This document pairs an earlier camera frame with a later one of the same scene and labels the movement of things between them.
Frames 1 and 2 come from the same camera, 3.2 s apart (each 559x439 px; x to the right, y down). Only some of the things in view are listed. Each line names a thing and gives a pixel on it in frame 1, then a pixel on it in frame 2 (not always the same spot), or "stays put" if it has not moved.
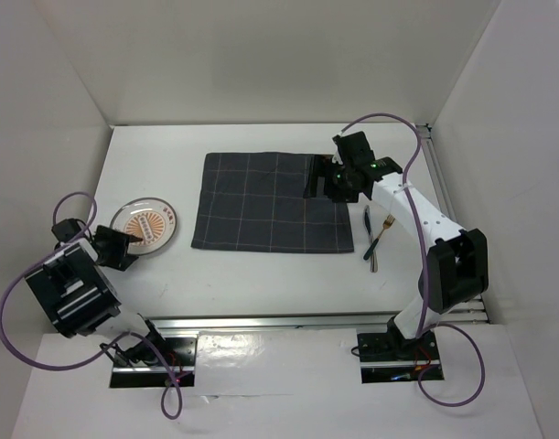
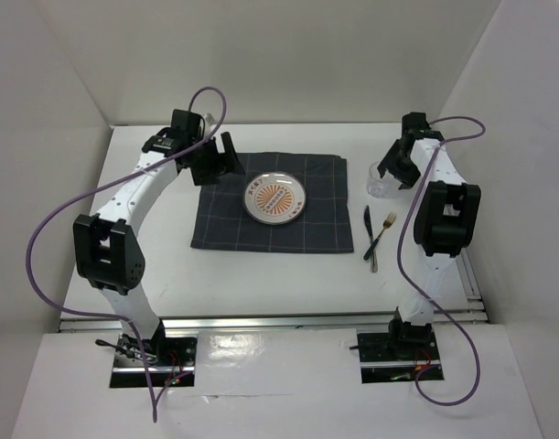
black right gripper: x=319 y=167 → x=407 y=177
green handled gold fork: x=387 y=223 stays put
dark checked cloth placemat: x=254 y=201 stays put
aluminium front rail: x=289 y=322 stays put
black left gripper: x=120 y=241 → x=220 y=163
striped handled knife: x=366 y=217 stays put
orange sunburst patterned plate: x=150 y=219 → x=274 y=198
